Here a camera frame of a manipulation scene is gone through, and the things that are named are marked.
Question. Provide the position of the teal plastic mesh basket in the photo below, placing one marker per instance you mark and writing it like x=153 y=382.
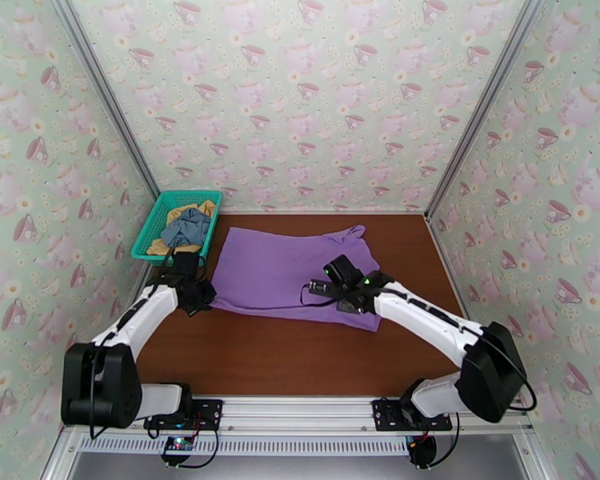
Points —
x=152 y=228

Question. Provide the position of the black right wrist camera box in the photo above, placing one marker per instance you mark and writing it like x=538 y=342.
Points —
x=345 y=268

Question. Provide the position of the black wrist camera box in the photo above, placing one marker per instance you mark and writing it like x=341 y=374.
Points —
x=345 y=268
x=187 y=266

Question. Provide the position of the blue-grey t-shirt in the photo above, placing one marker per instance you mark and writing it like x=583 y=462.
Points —
x=185 y=231

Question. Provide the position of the tan yellow garment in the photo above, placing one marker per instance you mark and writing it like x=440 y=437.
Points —
x=205 y=207

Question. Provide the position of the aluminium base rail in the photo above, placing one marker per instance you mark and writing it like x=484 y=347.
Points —
x=300 y=411

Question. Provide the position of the purple t-shirt with white print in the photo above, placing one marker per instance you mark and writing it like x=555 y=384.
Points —
x=270 y=268

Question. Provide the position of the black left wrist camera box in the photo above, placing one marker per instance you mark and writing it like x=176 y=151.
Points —
x=187 y=266

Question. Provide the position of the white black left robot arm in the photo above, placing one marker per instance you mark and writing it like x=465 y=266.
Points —
x=145 y=308

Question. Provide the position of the aluminium frame post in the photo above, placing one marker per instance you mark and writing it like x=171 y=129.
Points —
x=480 y=113
x=105 y=93

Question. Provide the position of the small controller board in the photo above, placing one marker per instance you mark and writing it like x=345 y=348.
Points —
x=422 y=451
x=177 y=446

